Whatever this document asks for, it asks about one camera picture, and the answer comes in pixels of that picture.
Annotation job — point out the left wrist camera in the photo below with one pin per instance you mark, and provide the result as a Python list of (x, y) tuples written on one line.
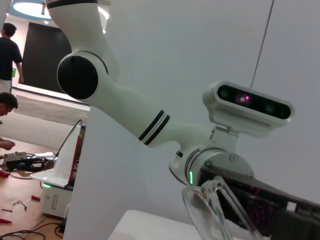
[(250, 120)]

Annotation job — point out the clear white glasses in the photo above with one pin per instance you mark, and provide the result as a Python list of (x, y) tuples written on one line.
[(211, 186)]

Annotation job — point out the crouching person dark hair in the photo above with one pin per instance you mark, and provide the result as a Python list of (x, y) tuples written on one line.
[(7, 100)]

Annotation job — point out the round ceiling light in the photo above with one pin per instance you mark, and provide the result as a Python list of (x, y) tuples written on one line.
[(25, 7)]

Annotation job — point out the standing person black shirt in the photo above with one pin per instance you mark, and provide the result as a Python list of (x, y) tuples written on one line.
[(8, 55)]

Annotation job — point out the dark frame glasses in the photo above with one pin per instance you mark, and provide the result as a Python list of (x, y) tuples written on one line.
[(21, 203)]

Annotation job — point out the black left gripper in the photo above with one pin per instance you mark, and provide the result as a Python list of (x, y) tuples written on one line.
[(250, 197)]

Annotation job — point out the white machine with green light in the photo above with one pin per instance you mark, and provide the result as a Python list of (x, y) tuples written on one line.
[(65, 162)]

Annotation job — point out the black wall panel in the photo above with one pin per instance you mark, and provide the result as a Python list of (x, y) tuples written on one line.
[(40, 62)]

